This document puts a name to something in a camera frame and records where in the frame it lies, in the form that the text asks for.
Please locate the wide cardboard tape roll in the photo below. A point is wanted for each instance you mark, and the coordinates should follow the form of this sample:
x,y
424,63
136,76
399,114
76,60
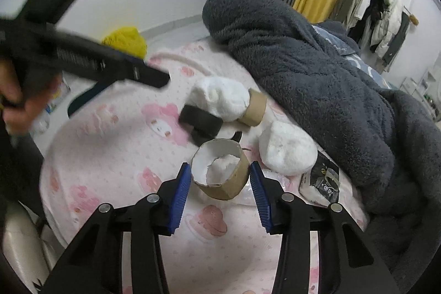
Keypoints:
x,y
224,192

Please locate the grey fleece blanket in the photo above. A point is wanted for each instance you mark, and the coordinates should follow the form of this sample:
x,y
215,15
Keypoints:
x,y
310,73

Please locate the white leather chair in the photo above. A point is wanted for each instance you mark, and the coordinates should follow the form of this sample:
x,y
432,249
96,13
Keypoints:
x,y
20,239

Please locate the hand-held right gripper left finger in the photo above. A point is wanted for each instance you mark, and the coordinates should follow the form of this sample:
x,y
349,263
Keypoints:
x,y
179,201

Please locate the black garment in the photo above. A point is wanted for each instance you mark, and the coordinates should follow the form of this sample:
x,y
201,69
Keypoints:
x,y
375,4

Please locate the white tissue wad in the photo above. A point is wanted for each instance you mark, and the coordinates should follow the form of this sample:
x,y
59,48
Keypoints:
x,y
286,149
224,97

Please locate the white dresser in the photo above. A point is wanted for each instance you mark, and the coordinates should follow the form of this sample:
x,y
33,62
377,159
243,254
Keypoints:
x,y
423,87

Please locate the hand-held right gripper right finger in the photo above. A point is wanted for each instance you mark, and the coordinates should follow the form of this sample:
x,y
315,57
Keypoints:
x,y
260,197

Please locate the blue patterned quilt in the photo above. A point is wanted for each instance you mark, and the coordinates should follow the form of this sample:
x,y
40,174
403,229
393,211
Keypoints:
x,y
344,42

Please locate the person's left hand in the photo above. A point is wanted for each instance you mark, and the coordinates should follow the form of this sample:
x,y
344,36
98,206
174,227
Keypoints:
x,y
20,115

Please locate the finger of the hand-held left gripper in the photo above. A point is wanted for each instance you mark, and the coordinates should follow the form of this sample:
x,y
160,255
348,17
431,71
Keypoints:
x,y
144,73
81,101

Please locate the black snack wrapper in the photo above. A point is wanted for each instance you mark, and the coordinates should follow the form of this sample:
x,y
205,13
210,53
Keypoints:
x,y
324,177

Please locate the small cardboard tube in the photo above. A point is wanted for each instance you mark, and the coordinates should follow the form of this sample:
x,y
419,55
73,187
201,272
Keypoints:
x,y
253,109

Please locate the white puffer jacket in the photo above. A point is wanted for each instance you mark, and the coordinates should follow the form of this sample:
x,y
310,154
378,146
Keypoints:
x,y
389,22

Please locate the yellow plastic bag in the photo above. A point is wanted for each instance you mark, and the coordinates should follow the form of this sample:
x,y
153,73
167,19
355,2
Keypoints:
x,y
124,39

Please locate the black sponge block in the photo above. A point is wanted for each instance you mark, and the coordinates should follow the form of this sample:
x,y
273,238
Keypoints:
x,y
203,123

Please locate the beige coat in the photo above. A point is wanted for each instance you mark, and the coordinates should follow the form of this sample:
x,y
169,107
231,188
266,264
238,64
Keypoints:
x,y
358,1

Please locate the grey garment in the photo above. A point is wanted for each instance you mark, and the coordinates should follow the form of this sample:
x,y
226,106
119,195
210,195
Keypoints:
x,y
396,46

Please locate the pink printed bed sheet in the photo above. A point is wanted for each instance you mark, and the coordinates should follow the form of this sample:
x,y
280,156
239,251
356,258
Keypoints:
x,y
113,149

